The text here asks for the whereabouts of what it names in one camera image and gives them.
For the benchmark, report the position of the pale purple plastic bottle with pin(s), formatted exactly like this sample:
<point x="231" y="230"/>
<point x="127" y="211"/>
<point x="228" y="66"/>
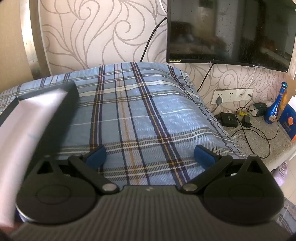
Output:
<point x="281" y="173"/>

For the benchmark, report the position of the blue and orange carton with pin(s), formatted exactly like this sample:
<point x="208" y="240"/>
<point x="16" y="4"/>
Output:
<point x="288" y="122"/>

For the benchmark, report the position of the grey plug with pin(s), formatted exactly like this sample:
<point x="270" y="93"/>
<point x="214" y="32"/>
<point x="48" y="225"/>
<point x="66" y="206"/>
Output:
<point x="218" y="100"/>

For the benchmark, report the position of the blue glass bottle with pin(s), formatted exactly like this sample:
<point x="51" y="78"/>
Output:
<point x="272" y="113"/>

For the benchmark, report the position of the dark small device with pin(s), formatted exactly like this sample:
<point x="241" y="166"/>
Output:
<point x="260" y="108"/>

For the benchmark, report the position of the white wall outlet strip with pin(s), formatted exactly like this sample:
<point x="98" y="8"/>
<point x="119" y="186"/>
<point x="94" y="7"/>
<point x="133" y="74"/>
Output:
<point x="231" y="95"/>

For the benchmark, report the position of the white cardboard box dark rim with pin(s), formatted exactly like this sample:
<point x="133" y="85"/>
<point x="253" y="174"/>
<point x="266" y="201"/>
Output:
<point x="23" y="129"/>

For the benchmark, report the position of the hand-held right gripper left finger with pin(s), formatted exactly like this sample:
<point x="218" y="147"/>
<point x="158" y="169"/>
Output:
<point x="97" y="157"/>

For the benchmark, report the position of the silver metal pillar trim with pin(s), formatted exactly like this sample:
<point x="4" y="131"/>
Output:
<point x="32" y="46"/>

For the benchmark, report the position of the black router box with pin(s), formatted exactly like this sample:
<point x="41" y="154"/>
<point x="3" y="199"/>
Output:
<point x="229" y="119"/>

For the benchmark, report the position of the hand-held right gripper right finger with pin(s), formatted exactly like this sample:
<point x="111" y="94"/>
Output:
<point x="203" y="156"/>

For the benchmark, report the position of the black power adapter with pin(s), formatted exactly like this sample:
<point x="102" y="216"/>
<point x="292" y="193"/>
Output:
<point x="247" y="121"/>

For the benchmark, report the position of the black flat television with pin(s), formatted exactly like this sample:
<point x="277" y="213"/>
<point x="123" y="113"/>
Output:
<point x="231" y="30"/>

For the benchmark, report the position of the blue plaid bedsheet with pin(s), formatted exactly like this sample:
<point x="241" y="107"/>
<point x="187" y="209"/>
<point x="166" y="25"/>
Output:
<point x="138" y="111"/>

